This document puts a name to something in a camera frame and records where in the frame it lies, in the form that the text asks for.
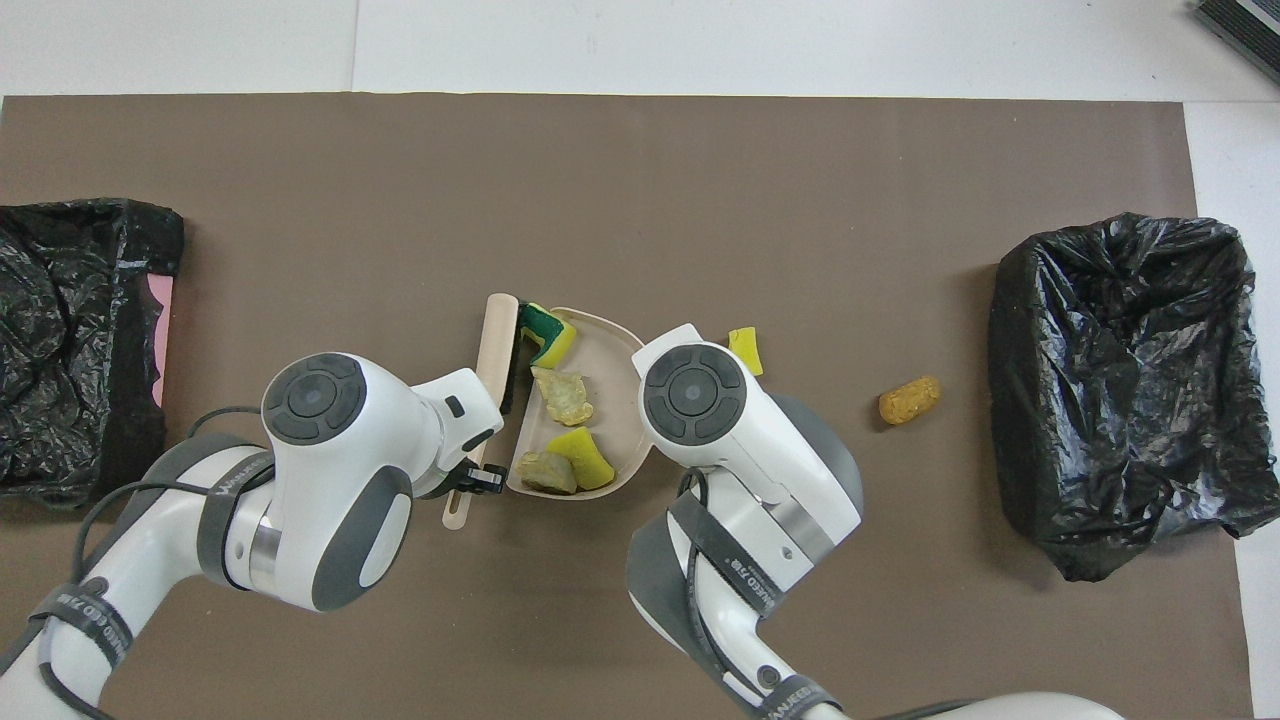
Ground crumpled black trash bag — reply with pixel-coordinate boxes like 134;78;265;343
988;212;1280;583

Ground beige plastic dustpan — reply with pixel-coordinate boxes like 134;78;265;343
506;307;651;498

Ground black ribbed device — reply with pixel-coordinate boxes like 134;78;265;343
1190;0;1280;86

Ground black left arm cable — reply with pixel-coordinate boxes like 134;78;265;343
0;404;263;720

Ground black bag over pink bin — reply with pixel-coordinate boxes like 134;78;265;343
0;198;185;511

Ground pink plastic bin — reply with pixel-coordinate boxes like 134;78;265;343
148;275;175;408

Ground brown paper table mat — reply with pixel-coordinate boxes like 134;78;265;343
0;93;1256;720

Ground beige hand brush black bristles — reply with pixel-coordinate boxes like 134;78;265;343
442;292;528;531

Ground green and yellow sponge piece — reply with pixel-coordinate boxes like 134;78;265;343
517;302;579;369

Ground pale beige foam chunk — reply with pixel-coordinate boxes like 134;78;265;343
530;366;595;428

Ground cream ribbed foam chunk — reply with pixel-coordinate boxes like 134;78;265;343
515;450;579;497

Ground orange-brown foam cylinder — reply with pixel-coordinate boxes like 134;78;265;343
879;375;942;427

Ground bright yellow foam block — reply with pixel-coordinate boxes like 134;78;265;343
546;427;617;492

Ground yellow sponge wedge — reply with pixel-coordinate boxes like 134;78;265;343
727;326;765;378

